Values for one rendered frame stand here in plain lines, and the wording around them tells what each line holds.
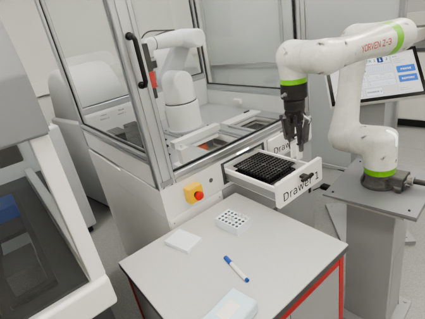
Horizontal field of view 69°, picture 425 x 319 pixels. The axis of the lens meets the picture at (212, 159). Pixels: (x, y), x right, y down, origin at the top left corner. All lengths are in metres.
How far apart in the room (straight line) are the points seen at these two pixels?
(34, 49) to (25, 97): 3.48
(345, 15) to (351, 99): 1.50
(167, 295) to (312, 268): 0.48
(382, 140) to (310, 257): 0.54
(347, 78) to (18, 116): 1.18
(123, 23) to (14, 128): 0.53
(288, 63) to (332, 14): 1.87
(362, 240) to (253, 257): 0.62
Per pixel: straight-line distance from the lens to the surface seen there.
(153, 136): 1.20
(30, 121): 0.80
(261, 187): 1.31
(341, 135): 1.44
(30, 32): 4.28
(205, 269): 1.14
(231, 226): 1.24
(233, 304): 0.97
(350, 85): 1.44
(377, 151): 1.38
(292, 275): 1.08
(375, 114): 2.18
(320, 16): 2.96
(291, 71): 1.08
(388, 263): 1.63
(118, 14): 1.14
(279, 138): 1.67
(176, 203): 1.34
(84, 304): 1.04
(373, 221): 1.52
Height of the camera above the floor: 1.54
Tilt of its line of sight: 24 degrees down
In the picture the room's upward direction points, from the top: 10 degrees counter-clockwise
